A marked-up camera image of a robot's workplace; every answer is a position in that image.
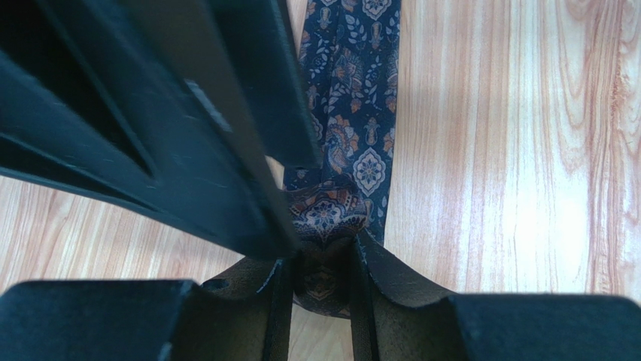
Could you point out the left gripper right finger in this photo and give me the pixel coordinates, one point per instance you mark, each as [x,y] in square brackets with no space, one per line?
[398,314]

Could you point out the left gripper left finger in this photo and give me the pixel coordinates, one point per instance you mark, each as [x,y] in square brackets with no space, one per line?
[241,314]

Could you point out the dark blue paisley tie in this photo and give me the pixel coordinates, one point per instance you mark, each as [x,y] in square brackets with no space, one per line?
[349,55]

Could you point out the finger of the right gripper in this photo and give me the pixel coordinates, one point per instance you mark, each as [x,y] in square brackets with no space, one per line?
[167,108]

